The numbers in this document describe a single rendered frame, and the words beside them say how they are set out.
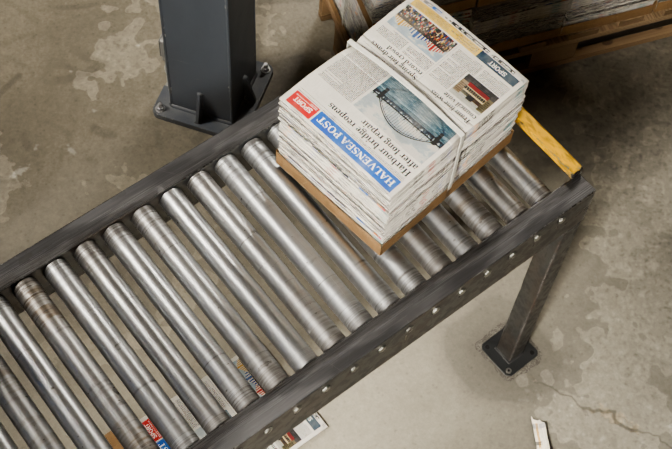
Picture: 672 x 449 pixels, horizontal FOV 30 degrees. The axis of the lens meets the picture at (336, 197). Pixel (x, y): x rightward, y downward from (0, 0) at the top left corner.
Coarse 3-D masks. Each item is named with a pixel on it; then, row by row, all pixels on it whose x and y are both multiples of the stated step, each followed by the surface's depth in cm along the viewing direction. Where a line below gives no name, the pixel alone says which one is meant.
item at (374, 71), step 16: (352, 48) 234; (368, 48) 233; (368, 64) 232; (384, 80) 230; (416, 80) 230; (400, 96) 228; (416, 96) 228; (432, 96) 228; (416, 112) 227; (432, 112) 227; (448, 112) 227; (432, 128) 225; (448, 128) 225; (464, 128) 225; (464, 144) 229; (448, 160) 228; (448, 176) 237
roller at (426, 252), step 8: (416, 224) 242; (408, 232) 241; (416, 232) 240; (424, 232) 241; (400, 240) 242; (408, 240) 240; (416, 240) 240; (424, 240) 240; (432, 240) 241; (408, 248) 241; (416, 248) 239; (424, 248) 239; (432, 248) 239; (416, 256) 240; (424, 256) 239; (432, 256) 238; (440, 256) 238; (424, 264) 239; (432, 264) 238; (440, 264) 237; (448, 264) 238; (432, 272) 238
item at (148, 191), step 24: (240, 120) 251; (264, 120) 252; (216, 144) 248; (240, 144) 249; (168, 168) 245; (192, 168) 245; (120, 192) 242; (144, 192) 242; (96, 216) 239; (120, 216) 239; (168, 216) 251; (48, 240) 236; (72, 240) 236; (96, 240) 239; (24, 264) 233; (48, 264) 234; (72, 264) 240; (0, 288) 230; (48, 288) 241
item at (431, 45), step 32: (416, 0) 239; (384, 32) 235; (416, 32) 235; (448, 32) 236; (416, 64) 232; (448, 64) 232; (480, 64) 232; (448, 96) 229; (480, 96) 229; (512, 96) 231; (480, 128) 230
